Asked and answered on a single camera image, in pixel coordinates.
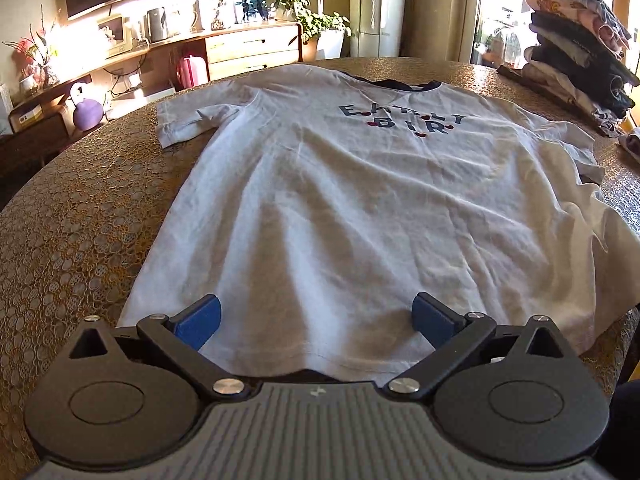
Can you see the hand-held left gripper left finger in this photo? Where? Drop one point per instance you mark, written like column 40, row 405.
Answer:
column 200, row 320

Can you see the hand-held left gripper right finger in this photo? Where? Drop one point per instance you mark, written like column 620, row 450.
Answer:
column 430, row 317

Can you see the white letter print t-shirt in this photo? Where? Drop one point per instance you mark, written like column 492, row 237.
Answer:
column 325, row 210

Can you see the stack of folded clothes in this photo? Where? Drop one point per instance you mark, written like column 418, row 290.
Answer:
column 575, row 50

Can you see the white flat device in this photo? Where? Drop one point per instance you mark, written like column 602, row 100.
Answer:
column 145, row 99

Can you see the purple kettlebell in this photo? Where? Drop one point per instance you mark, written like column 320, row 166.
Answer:
column 89, row 112

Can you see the dark low cabinet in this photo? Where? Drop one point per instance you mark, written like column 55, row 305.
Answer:
column 30, row 145

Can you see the pink case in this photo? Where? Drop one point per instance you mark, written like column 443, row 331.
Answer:
column 192, row 72

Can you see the folded pale garment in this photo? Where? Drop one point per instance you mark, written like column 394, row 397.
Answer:
column 631, row 145

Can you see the cardboard box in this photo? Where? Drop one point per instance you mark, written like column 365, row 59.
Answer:
column 27, row 117

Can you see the long wooden drawer cabinet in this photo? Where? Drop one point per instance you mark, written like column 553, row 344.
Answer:
column 250, row 50

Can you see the white retro appliance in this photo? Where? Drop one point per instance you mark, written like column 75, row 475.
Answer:
column 114, row 35

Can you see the grey kettle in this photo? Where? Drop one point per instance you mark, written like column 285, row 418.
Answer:
column 156, row 25

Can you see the pink flowers vase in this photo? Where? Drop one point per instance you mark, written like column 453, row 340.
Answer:
column 35, row 55

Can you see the dark figurine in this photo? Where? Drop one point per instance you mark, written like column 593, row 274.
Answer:
column 252, row 7

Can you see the white standing air conditioner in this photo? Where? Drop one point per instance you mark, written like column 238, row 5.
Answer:
column 377, row 5

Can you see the green potted plant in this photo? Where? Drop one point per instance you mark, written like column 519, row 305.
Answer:
column 310, row 15

